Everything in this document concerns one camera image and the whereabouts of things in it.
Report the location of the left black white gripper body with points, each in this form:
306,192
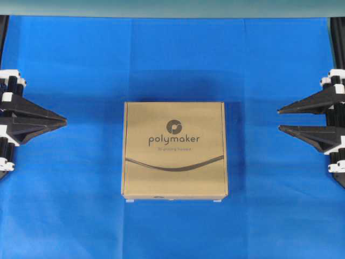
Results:
11,83

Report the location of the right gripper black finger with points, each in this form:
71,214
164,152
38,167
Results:
317,103
325,139

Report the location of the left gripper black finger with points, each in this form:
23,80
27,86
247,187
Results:
20,106
22,127

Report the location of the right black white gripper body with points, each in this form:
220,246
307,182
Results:
335,117

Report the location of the brown polymaker cardboard box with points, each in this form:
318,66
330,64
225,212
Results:
174,151

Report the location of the blue table cloth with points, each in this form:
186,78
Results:
64,198

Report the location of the right black frame post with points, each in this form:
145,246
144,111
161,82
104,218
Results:
337,36

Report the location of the black frame post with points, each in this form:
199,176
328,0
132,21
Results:
4,21
337,36

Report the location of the left black frame post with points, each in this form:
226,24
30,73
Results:
4,21

